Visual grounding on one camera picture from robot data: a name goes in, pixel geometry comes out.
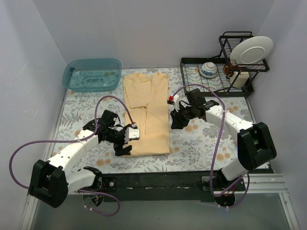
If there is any pale yellow t shirt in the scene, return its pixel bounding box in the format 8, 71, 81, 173
123, 72, 170, 157

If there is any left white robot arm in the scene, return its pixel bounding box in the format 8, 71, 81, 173
28, 110, 140, 208

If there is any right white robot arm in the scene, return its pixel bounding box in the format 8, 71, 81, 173
167, 89, 277, 191

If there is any blue patterned white bowl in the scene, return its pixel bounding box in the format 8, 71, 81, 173
200, 62, 217, 79

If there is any teal plastic basin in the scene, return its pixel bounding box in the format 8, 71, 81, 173
62, 58, 122, 92

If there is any red mug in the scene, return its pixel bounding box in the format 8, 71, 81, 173
223, 61, 237, 76

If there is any black base bar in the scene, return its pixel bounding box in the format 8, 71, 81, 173
73, 171, 246, 202

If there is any cream ceramic cup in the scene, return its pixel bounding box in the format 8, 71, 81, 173
230, 71, 249, 88

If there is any white ceramic plate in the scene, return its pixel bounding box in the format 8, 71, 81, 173
229, 36, 274, 66

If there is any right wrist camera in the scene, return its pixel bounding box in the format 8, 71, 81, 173
167, 95, 180, 112

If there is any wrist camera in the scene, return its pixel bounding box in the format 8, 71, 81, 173
167, 95, 180, 112
124, 123, 140, 143

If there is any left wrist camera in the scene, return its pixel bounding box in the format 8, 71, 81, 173
124, 123, 140, 143

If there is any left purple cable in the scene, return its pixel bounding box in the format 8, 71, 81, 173
9, 95, 137, 217

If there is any black wire dish rack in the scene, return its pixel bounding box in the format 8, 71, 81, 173
180, 31, 269, 98

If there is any aluminium frame rail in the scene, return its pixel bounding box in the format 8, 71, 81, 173
20, 174, 299, 230

